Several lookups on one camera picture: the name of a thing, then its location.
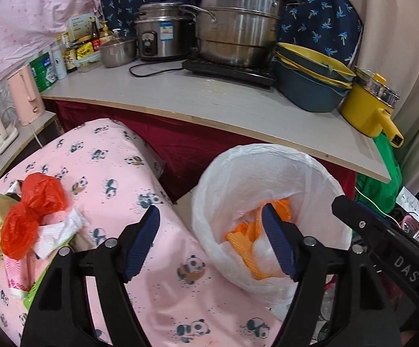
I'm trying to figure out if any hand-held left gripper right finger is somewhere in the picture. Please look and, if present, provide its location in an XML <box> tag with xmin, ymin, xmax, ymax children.
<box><xmin>261</xmin><ymin>202</ymin><xmax>401</xmax><ymax>347</ymax></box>

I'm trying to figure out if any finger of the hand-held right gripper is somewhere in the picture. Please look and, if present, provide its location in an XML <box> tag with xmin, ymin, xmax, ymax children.
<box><xmin>331</xmin><ymin>195</ymin><xmax>380</xmax><ymax>250</ymax></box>
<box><xmin>357</xmin><ymin>202</ymin><xmax>394</xmax><ymax>225</ymax></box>

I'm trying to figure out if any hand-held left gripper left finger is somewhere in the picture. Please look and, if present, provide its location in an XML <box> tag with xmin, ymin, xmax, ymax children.
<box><xmin>20</xmin><ymin>205</ymin><xmax>161</xmax><ymax>347</ymax></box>

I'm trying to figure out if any clear plastic bag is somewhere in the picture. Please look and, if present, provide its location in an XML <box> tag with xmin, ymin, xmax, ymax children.
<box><xmin>251</xmin><ymin>231</ymin><xmax>286</xmax><ymax>279</ymax></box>

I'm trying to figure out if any small orange knitted cloth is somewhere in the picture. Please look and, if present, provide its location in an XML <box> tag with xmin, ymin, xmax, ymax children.
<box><xmin>267</xmin><ymin>197</ymin><xmax>292</xmax><ymax>225</ymax></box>

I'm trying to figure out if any large orange knitted cloth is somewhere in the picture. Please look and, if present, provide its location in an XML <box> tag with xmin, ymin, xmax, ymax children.
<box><xmin>226</xmin><ymin>220</ymin><xmax>268</xmax><ymax>280</ymax></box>

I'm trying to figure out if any white bin with plastic liner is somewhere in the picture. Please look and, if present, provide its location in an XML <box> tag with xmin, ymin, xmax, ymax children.
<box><xmin>191</xmin><ymin>144</ymin><xmax>353</xmax><ymax>309</ymax></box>

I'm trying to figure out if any white tissue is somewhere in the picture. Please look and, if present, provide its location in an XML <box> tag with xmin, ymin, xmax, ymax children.
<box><xmin>32</xmin><ymin>210</ymin><xmax>89</xmax><ymax>259</ymax></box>

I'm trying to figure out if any red plastic bag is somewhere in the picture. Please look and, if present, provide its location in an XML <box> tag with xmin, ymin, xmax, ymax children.
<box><xmin>0</xmin><ymin>173</ymin><xmax>68</xmax><ymax>261</ymax></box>

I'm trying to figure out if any green plastic bag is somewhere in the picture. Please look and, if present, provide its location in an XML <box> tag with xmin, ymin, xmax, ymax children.
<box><xmin>356</xmin><ymin>135</ymin><xmax>403</xmax><ymax>217</ymax></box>

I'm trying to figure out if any white paper tag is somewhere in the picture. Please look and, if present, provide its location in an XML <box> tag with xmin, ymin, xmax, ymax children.
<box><xmin>395</xmin><ymin>186</ymin><xmax>419</xmax><ymax>226</ymax></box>

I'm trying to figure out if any pink panda print blanket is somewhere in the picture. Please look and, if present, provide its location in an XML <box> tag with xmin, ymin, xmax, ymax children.
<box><xmin>0</xmin><ymin>117</ymin><xmax>286</xmax><ymax>347</ymax></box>

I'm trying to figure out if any yellow electric pot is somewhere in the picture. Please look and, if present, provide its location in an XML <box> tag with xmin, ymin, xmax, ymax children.
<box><xmin>340</xmin><ymin>66</ymin><xmax>404</xmax><ymax>148</ymax></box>

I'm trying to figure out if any dark red cloth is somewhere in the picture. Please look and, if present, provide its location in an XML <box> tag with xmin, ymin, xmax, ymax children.
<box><xmin>52</xmin><ymin>97</ymin><xmax>356</xmax><ymax>203</ymax></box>

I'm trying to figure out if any pink patterned packet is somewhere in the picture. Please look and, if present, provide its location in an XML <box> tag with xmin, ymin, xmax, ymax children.
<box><xmin>3</xmin><ymin>253</ymin><xmax>51</xmax><ymax>299</ymax></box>

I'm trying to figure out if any blue and yellow basin stack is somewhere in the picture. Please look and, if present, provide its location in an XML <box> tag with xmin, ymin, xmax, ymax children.
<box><xmin>275</xmin><ymin>42</ymin><xmax>356</xmax><ymax>112</ymax></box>

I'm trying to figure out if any beige curtain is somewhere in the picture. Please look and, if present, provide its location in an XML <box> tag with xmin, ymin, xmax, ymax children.
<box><xmin>350</xmin><ymin>0</ymin><xmax>419</xmax><ymax>196</ymax></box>

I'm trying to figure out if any black induction cooktop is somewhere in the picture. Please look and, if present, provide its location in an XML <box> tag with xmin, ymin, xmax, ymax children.
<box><xmin>182</xmin><ymin>56</ymin><xmax>277</xmax><ymax>87</ymax></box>

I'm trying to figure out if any pink electric kettle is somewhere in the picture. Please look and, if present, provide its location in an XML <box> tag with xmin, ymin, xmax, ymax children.
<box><xmin>7</xmin><ymin>66</ymin><xmax>46</xmax><ymax>127</ymax></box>

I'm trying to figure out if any clear food container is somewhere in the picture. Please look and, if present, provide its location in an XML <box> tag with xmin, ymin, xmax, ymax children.
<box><xmin>76</xmin><ymin>52</ymin><xmax>102</xmax><ymax>67</ymax></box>

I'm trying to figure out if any small steel pot with lid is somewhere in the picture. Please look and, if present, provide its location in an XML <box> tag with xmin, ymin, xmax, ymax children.
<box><xmin>97</xmin><ymin>31</ymin><xmax>138</xmax><ymax>69</ymax></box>

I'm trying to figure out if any green carton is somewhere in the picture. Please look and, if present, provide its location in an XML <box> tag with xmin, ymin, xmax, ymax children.
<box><xmin>29</xmin><ymin>52</ymin><xmax>58</xmax><ymax>93</ymax></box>

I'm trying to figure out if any navy printed cloth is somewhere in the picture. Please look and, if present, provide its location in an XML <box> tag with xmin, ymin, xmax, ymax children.
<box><xmin>99</xmin><ymin>0</ymin><xmax>364</xmax><ymax>69</ymax></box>

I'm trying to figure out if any dark sauce bottle white label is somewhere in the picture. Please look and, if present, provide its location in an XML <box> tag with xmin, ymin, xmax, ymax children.
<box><xmin>62</xmin><ymin>32</ymin><xmax>78</xmax><ymax>72</ymax></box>

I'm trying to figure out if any jar with yellow label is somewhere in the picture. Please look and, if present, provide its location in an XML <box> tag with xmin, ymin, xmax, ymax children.
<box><xmin>76</xmin><ymin>36</ymin><xmax>94</xmax><ymax>58</ymax></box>

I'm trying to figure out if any steel rice cooker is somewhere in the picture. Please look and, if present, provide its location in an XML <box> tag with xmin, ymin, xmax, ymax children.
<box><xmin>134</xmin><ymin>2</ymin><xmax>196</xmax><ymax>62</ymax></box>

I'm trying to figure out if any dark sauce bottle red label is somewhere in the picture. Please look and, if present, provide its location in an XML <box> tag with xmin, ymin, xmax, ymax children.
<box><xmin>90</xmin><ymin>20</ymin><xmax>101</xmax><ymax>52</ymax></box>

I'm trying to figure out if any large steel steamer pot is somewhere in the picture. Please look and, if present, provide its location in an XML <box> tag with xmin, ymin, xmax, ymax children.
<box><xmin>179</xmin><ymin>0</ymin><xmax>306</xmax><ymax>67</ymax></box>

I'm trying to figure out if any white printed box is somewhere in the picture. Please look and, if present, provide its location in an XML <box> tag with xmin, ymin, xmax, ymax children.
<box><xmin>67</xmin><ymin>12</ymin><xmax>96</xmax><ymax>40</ymax></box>

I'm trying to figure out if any pink dotted cloth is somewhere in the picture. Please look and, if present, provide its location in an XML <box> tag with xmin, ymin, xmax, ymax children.
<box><xmin>0</xmin><ymin>0</ymin><xmax>103</xmax><ymax>95</ymax></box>

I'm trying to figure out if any white cable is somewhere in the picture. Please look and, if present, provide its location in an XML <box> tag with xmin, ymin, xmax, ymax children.
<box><xmin>354</xmin><ymin>186</ymin><xmax>405</xmax><ymax>225</ymax></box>

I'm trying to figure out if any black power cable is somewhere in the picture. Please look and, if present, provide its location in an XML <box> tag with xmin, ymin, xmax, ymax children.
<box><xmin>129</xmin><ymin>58</ymin><xmax>192</xmax><ymax>79</ymax></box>

